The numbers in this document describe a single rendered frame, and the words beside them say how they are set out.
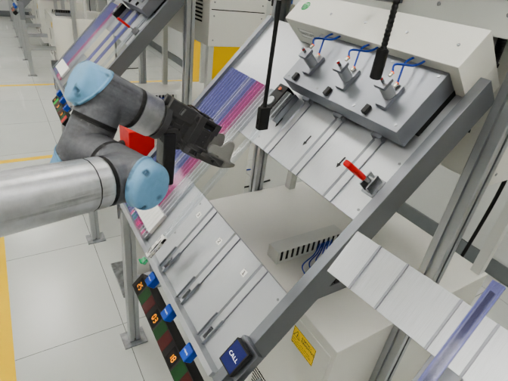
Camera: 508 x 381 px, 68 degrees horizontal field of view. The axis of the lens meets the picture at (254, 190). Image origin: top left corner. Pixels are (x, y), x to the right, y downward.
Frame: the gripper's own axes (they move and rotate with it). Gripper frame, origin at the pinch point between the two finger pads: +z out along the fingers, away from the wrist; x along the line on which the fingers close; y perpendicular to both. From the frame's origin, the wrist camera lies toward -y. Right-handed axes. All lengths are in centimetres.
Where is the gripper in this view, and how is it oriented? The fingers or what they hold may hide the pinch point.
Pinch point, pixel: (226, 164)
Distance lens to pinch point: 85.4
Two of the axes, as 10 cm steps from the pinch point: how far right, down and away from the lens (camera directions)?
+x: -5.2, -4.8, 7.1
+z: 6.6, 2.9, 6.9
